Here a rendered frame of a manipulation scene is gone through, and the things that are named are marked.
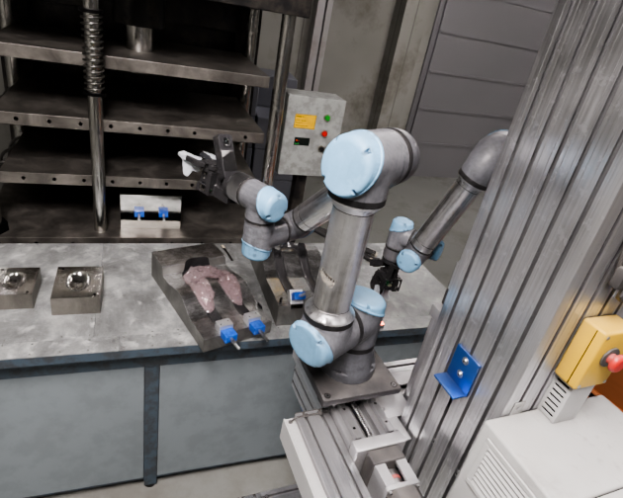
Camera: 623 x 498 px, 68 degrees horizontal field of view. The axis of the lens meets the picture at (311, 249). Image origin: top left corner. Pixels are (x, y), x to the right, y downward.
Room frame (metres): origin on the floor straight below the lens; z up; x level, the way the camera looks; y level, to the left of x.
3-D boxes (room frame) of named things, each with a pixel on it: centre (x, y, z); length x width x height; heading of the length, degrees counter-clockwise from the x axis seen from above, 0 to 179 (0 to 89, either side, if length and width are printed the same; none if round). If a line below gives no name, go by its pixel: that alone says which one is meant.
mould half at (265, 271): (1.66, 0.06, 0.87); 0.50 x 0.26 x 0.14; 24
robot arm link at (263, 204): (1.03, 0.14, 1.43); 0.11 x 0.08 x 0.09; 52
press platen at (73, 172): (2.28, 0.97, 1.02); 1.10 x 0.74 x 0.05; 114
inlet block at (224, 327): (1.21, 0.21, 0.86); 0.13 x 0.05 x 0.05; 41
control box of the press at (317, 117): (2.39, 0.14, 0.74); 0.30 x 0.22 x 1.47; 114
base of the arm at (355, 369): (0.97, -0.15, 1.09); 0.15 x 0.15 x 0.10
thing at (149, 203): (2.18, 0.88, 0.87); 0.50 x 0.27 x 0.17; 24
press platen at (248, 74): (2.29, 0.98, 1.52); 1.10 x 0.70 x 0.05; 114
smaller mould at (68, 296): (1.32, 0.79, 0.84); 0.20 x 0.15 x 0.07; 24
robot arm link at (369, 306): (0.97, -0.15, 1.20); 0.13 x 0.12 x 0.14; 142
